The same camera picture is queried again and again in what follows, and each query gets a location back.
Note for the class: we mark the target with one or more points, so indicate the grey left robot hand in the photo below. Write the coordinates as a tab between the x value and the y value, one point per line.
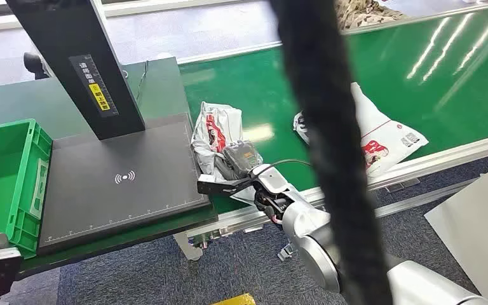
0	241

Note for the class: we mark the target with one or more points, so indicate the pale grey panel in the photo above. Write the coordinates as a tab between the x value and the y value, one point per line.
479	227

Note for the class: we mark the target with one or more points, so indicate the metal conveyor foot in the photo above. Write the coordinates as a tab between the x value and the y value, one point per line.
189	248

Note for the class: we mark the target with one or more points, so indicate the black scanner post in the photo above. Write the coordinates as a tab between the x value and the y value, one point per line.
71	42

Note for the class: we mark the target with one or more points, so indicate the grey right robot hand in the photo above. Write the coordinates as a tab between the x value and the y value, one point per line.
239	160

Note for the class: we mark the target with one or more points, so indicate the metal mounting plate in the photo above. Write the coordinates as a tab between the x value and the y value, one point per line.
402	185

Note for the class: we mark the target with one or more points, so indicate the white package with red print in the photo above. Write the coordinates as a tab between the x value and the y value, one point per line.
216	126

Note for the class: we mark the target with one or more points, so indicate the white package with black logo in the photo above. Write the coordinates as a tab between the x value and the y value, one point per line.
387	134

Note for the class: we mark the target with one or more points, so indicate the black rounded object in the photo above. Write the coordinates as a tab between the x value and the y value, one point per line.
35	65

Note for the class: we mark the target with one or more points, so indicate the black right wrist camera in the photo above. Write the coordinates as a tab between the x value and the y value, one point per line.
214	186

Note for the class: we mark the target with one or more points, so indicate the dark green table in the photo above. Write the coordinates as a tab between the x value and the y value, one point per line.
16	101

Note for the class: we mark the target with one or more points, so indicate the pale crate label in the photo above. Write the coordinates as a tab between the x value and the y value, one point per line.
40	187

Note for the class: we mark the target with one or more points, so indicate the camouflage cloth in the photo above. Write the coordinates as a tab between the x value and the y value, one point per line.
366	12

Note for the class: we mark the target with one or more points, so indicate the green conveyor belt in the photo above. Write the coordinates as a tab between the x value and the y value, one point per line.
269	84

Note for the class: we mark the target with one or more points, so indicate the grey lower frame bar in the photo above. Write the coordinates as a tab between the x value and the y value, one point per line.
429	195

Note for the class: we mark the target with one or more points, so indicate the metal conveyor bracket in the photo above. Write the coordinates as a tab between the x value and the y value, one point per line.
287	251

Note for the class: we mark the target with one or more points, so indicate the black scanner platform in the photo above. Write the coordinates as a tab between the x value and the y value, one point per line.
122	202

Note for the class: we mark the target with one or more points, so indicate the green plastic crate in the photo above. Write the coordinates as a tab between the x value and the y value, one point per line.
0	177

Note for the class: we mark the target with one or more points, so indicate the yellow floor marker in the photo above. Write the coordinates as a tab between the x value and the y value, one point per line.
235	300

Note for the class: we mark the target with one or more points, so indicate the yellow black label sticker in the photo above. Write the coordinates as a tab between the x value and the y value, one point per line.
101	97

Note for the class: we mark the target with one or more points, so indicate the aluminium conveyor side rail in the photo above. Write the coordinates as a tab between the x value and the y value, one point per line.
437	162
235	51

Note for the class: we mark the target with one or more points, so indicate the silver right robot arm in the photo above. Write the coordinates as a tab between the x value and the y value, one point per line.
307	223

